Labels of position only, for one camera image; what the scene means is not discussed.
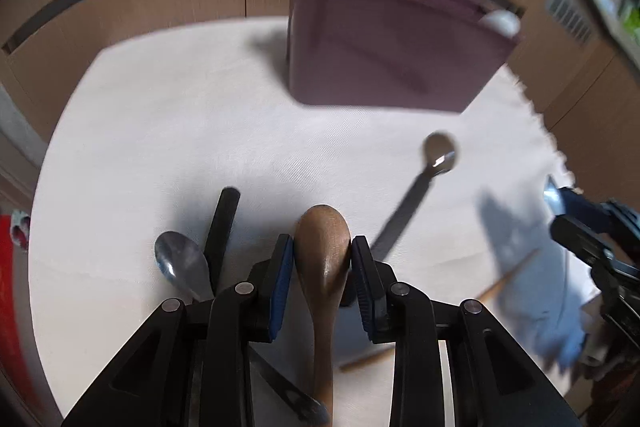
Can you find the shovel-shaped metal spoon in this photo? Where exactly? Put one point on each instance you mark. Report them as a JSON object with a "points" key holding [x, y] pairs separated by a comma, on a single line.
{"points": [[180, 257]]}

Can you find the white plastic spoon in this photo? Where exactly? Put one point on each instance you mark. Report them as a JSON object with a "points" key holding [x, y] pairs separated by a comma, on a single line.
{"points": [[502, 23]]}

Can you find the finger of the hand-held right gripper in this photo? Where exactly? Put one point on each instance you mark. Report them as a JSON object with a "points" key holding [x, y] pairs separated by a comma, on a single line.
{"points": [[580, 239], [577, 203]]}

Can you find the maroon plastic utensil container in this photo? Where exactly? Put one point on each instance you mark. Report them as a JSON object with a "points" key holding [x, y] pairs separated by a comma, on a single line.
{"points": [[380, 52]]}

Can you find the wooden chopstick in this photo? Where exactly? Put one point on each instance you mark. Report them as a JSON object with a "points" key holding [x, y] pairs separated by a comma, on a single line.
{"points": [[495, 288]]}

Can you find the small grey vent grille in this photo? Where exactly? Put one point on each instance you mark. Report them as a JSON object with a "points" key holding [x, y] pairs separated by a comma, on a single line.
{"points": [[570, 14]]}

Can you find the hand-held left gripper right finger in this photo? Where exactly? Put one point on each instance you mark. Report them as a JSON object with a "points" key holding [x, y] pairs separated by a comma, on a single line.
{"points": [[361, 282]]}

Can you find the wooden spoon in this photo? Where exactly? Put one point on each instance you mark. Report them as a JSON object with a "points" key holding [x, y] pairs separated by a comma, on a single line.
{"points": [[322, 232]]}

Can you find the cream fringed tablecloth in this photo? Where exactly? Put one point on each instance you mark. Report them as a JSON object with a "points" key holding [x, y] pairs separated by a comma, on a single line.
{"points": [[175, 117]]}

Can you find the green packet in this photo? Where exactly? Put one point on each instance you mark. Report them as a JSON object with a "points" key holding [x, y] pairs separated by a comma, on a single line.
{"points": [[630, 14]]}

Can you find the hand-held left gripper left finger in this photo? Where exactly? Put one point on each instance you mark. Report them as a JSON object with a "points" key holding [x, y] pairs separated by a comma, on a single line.
{"points": [[282, 287]]}

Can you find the small metal utensil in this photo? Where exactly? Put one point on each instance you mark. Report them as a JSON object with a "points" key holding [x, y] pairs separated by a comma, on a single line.
{"points": [[552, 199]]}

